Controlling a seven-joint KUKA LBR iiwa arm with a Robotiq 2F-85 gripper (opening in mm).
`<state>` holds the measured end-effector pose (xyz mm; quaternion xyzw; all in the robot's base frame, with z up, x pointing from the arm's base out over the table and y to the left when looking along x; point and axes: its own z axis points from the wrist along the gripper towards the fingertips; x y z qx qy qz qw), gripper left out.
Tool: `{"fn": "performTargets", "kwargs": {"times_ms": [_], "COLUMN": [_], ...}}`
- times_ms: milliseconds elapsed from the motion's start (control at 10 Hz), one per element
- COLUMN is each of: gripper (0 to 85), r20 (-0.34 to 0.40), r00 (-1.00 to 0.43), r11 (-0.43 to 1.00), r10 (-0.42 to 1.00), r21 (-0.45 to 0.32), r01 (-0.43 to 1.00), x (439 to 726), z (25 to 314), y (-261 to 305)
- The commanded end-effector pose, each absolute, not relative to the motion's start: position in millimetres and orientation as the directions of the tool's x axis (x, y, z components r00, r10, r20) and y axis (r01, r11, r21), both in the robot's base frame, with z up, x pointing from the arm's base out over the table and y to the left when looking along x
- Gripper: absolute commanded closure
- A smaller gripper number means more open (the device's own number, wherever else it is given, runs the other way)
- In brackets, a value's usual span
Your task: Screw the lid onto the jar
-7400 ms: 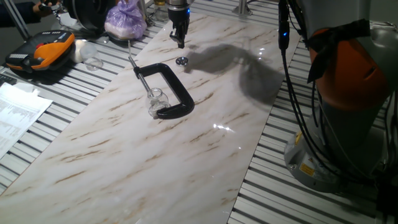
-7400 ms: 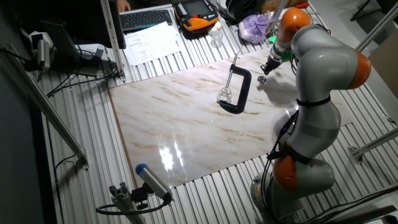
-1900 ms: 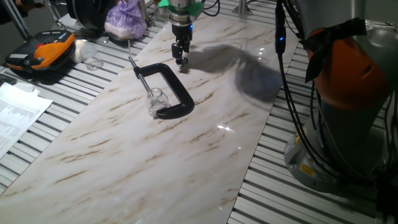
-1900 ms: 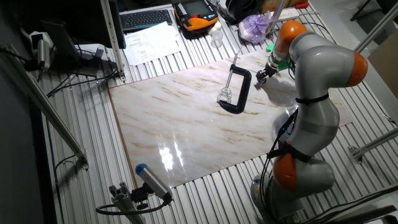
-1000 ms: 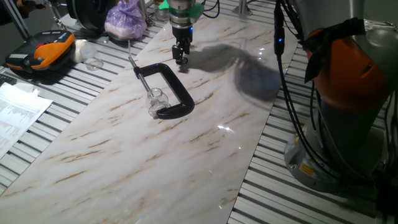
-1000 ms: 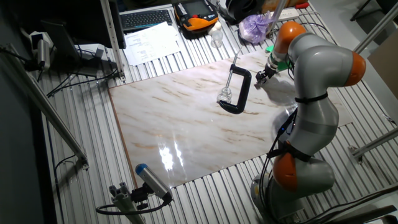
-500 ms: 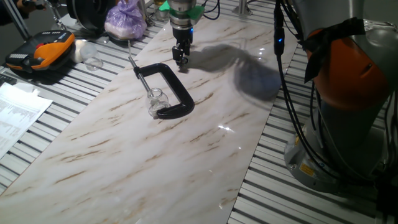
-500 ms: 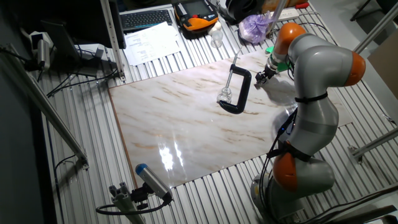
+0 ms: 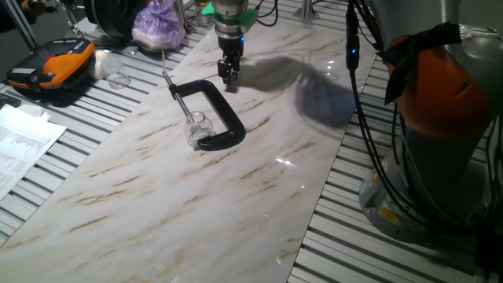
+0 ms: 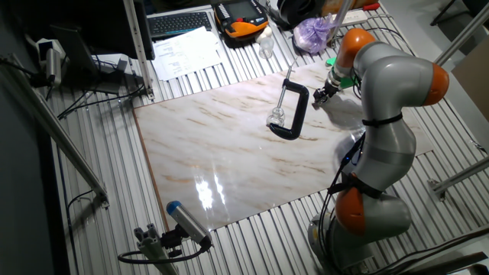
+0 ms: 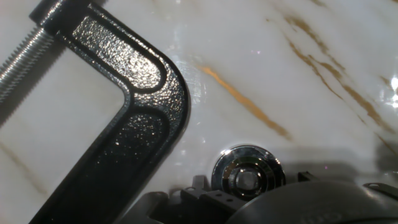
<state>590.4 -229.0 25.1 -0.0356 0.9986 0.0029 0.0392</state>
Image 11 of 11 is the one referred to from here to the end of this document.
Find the black C-clamp with steel screw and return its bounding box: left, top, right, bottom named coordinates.
left=0, top=0, right=192, bottom=224

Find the chrome jar lid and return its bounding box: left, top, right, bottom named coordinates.
left=211, top=144, right=287, bottom=202

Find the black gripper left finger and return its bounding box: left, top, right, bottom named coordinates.
left=119, top=174, right=248, bottom=224

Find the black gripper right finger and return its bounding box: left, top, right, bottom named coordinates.
left=297, top=170, right=398, bottom=202

